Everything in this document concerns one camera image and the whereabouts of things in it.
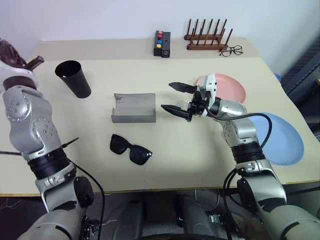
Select black plastic cup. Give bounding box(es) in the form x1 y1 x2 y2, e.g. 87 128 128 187
54 60 92 99

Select black box with coloured buttons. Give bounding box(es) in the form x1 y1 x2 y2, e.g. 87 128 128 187
153 30 165 57

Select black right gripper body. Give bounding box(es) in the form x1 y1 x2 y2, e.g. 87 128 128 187
186 85 214 118

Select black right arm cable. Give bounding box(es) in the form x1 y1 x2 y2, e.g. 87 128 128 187
203 103 274 240

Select black sunglasses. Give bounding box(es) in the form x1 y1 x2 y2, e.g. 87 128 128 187
109 133 154 166

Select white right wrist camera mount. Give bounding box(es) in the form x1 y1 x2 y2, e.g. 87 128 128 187
198 73 218 118

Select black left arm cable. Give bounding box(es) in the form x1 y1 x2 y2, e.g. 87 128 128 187
71 161 106 240

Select small metal clamp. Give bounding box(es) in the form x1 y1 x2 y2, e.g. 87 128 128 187
208 213 223 225

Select dark rounded shell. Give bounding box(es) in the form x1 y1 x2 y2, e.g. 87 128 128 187
176 193 213 240

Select pink plate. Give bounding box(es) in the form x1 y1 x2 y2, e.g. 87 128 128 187
195 73 246 104

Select brown wooden peg rack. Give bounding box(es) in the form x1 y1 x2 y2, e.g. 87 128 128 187
184 18 234 51

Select blue plate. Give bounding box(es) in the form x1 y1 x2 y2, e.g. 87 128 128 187
247 111 305 167

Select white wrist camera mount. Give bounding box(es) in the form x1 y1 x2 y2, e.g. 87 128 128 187
0 59 40 87
198 73 218 118

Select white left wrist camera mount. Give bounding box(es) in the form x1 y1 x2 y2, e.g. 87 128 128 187
0 59 40 87

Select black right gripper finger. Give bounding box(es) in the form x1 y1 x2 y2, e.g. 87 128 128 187
168 81 197 95
160 104 194 123

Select thin-framed clear eyeglasses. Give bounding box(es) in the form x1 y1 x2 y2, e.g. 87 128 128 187
218 45 244 58

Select grey glasses case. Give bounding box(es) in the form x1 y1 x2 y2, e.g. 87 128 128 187
111 92 157 124

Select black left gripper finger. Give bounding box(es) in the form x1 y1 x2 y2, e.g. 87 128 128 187
24 55 45 71
0 38 26 69

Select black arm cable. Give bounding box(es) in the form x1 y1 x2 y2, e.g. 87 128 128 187
71 161 106 240
203 103 274 240

